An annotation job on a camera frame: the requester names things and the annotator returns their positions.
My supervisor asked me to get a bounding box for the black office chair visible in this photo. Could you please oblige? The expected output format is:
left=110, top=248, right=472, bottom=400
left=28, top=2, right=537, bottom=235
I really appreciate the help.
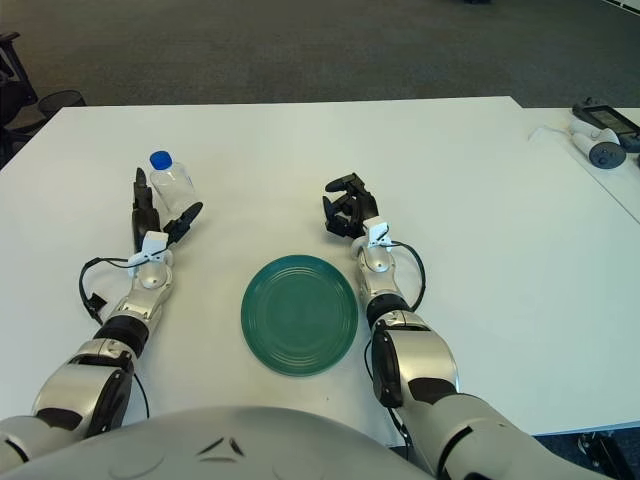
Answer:
left=0, top=32, right=46, bottom=161

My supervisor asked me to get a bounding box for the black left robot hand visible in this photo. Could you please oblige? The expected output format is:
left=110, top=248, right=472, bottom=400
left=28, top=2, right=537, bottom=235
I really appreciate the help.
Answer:
left=130, top=167, right=205, bottom=251

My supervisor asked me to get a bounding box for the grey robot torso shell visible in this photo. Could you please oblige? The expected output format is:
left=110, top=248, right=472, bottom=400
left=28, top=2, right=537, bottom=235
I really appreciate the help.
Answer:
left=0, top=405, right=436, bottom=480

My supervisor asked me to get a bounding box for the black table base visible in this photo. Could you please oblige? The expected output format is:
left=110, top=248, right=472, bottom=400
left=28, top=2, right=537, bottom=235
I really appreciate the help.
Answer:
left=577, top=432, right=640, bottom=480

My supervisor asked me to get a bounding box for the green round plate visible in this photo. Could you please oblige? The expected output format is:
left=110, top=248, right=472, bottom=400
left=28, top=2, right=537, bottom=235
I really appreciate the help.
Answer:
left=240, top=254, right=360, bottom=376

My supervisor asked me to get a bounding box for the clear bottle with blue cap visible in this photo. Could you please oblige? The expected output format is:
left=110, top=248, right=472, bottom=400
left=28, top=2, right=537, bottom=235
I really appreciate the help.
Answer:
left=148, top=149, right=197, bottom=214

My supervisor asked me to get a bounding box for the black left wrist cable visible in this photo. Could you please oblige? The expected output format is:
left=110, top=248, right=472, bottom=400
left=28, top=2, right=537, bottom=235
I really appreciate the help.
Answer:
left=78, top=256, right=139, bottom=326

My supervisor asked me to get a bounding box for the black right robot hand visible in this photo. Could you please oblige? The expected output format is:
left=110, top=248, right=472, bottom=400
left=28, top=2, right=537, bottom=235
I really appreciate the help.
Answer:
left=322, top=172, right=380, bottom=241

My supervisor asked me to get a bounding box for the black handheld remote with screen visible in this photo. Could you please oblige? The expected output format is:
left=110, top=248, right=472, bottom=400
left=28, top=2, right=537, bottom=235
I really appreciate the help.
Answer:
left=572, top=98, right=640, bottom=150

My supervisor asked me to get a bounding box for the white and grey VR controller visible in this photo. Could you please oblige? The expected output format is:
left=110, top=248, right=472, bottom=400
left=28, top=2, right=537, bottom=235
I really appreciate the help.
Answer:
left=569, top=128, right=628, bottom=172

